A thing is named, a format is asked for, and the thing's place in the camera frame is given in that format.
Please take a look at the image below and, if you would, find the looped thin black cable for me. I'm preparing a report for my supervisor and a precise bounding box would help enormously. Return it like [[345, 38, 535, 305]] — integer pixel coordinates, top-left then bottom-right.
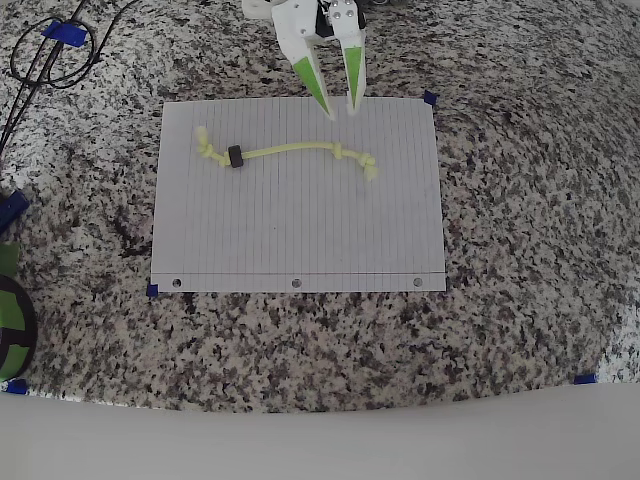
[[9, 17, 99, 91]]

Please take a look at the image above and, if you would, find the straight thin black cable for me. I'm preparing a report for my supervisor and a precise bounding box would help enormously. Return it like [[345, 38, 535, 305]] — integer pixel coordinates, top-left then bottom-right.
[[0, 0, 91, 151]]

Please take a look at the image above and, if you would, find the short thin black cable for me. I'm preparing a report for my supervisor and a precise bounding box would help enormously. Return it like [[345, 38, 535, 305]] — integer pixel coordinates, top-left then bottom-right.
[[92, 0, 144, 64]]

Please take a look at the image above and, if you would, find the green tape piece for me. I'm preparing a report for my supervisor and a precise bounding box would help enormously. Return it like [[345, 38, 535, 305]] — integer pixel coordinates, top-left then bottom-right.
[[0, 241, 22, 275]]

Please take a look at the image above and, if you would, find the lined white paper sheet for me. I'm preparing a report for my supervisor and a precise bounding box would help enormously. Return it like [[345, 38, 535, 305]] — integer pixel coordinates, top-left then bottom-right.
[[149, 96, 448, 294]]

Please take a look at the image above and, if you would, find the green black round object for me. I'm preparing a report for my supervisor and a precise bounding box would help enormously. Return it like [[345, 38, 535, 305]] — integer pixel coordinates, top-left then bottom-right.
[[0, 273, 39, 382]]

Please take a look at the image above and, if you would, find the knotted pale yellow rope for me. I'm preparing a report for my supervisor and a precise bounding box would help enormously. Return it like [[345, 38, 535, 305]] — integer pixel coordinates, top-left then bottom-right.
[[194, 125, 380, 182]]

